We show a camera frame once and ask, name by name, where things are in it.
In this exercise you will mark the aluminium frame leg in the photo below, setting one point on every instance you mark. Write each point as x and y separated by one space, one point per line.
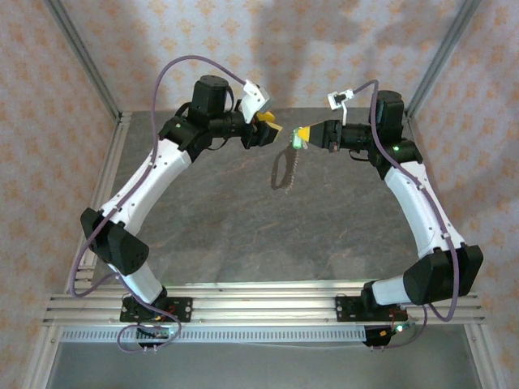
480 356
40 356

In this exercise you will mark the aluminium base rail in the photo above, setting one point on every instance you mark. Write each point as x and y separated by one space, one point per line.
263 302

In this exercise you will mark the green-headed key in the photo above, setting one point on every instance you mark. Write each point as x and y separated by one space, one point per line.
297 142

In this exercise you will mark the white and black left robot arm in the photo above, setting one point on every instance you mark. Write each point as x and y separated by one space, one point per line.
150 182

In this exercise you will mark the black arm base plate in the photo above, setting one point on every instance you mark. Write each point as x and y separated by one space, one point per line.
344 310
184 310

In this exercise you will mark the grey metal lower panel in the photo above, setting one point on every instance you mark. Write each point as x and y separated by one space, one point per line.
263 366

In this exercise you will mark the small circuit board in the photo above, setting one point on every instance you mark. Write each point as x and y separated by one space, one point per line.
401 328
160 333

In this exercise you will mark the aluminium frame post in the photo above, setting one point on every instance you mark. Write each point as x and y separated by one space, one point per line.
443 52
83 52

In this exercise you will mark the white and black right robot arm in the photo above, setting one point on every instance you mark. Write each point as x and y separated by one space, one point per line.
421 206

